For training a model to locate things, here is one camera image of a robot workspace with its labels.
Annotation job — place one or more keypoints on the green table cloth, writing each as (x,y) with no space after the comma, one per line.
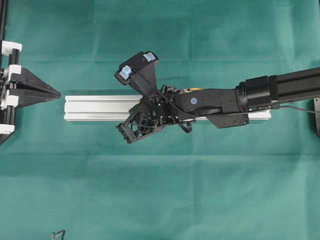
(255,182)

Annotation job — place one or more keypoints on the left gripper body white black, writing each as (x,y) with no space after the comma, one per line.
(9,102)

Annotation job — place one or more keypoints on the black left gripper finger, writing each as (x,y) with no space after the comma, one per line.
(28,99)
(31,81)

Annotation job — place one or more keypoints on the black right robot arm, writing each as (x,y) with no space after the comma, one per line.
(224,108)

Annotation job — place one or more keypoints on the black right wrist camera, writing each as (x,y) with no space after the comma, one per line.
(139,73)

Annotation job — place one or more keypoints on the black aluminium frame rail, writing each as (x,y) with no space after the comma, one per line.
(3,17)

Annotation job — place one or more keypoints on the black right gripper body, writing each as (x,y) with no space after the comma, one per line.
(151,115)

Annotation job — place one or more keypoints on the aluminium extrusion rail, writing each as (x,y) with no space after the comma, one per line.
(86,108)

